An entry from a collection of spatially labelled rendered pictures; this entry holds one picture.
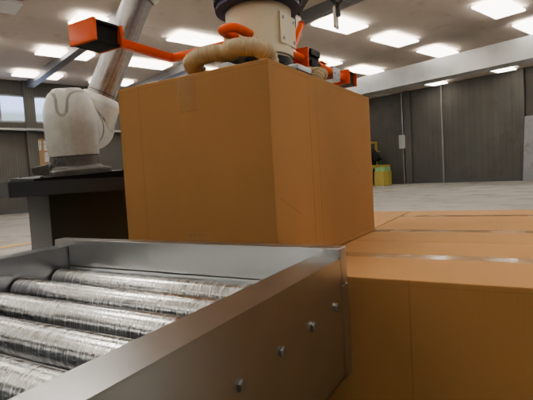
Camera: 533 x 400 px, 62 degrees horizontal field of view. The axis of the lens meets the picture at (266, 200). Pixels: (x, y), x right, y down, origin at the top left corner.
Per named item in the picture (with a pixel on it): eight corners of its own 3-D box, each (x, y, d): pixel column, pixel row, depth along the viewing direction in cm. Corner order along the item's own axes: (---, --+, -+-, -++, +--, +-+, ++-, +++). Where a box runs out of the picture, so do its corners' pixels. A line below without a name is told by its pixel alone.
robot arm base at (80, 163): (28, 177, 146) (26, 159, 145) (98, 171, 158) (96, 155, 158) (36, 178, 131) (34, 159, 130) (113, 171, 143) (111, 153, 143)
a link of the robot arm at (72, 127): (39, 158, 136) (28, 85, 134) (59, 157, 154) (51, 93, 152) (93, 154, 138) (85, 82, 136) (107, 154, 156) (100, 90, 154)
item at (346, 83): (349, 82, 162) (349, 68, 162) (330, 86, 166) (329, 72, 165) (357, 86, 169) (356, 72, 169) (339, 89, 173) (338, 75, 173)
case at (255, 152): (279, 273, 84) (267, 56, 82) (129, 263, 104) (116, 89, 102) (375, 230, 135) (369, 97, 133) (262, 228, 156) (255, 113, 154)
